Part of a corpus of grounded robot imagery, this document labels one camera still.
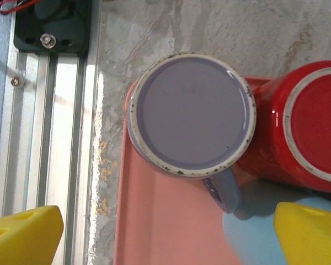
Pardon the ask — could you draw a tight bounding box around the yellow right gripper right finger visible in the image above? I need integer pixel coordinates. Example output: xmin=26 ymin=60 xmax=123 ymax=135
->
xmin=273 ymin=201 xmax=331 ymax=265

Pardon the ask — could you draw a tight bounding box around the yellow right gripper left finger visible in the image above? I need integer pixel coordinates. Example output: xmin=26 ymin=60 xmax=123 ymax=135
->
xmin=0 ymin=205 xmax=64 ymax=265

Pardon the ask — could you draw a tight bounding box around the light blue mug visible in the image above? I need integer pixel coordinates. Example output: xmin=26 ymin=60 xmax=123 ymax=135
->
xmin=221 ymin=181 xmax=331 ymax=265

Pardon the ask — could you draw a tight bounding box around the red mug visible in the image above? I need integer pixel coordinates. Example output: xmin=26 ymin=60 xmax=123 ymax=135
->
xmin=235 ymin=60 xmax=331 ymax=194

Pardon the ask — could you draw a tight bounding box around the purple mug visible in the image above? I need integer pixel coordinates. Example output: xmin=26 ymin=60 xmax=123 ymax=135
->
xmin=125 ymin=52 xmax=257 ymax=215

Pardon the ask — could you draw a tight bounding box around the pink plastic tray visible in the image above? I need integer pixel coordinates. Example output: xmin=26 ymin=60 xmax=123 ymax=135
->
xmin=112 ymin=75 xmax=282 ymax=265

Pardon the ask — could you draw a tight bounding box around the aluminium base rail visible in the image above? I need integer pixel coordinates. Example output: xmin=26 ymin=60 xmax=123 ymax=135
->
xmin=0 ymin=0 xmax=102 ymax=265

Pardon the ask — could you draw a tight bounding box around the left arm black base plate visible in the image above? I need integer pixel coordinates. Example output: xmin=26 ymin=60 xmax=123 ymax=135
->
xmin=13 ymin=0 xmax=92 ymax=54

